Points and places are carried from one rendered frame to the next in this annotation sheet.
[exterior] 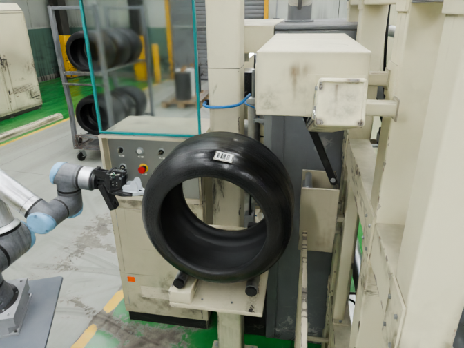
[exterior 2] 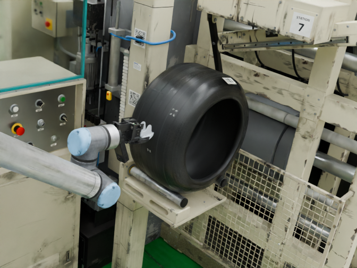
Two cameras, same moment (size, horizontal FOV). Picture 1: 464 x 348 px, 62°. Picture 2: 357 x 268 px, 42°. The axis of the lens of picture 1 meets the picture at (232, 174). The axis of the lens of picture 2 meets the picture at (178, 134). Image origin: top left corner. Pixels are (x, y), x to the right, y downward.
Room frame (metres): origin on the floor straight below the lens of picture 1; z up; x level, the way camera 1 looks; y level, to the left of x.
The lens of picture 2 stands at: (0.41, 1.72, 2.02)
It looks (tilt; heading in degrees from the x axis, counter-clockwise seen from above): 25 degrees down; 300
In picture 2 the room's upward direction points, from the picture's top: 8 degrees clockwise
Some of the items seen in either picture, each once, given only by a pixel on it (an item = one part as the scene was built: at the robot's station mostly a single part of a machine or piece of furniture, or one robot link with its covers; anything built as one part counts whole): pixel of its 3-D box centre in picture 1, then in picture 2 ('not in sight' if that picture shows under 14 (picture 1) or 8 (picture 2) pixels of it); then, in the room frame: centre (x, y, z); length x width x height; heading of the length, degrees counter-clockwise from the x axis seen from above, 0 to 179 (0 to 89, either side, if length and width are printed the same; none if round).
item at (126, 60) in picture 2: not in sight; (127, 97); (1.68, 0.03, 1.19); 0.05 x 0.04 x 0.48; 80
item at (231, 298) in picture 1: (224, 279); (174, 194); (1.33, 0.04, 0.80); 0.37 x 0.36 x 0.02; 80
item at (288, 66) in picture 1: (308, 66); (268, 7); (1.16, -0.23, 1.71); 0.61 x 0.25 x 0.15; 170
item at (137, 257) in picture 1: (168, 224); (13, 192); (2.07, 0.40, 0.63); 0.56 x 0.41 x 1.27; 80
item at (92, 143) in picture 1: (110, 81); not in sight; (5.36, 1.64, 0.96); 1.36 x 0.71 x 1.92; 163
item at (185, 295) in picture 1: (191, 269); (154, 197); (1.36, 0.18, 0.84); 0.36 x 0.09 x 0.06; 170
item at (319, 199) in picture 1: (317, 210); not in sight; (1.48, -0.37, 1.05); 0.20 x 0.15 x 0.30; 170
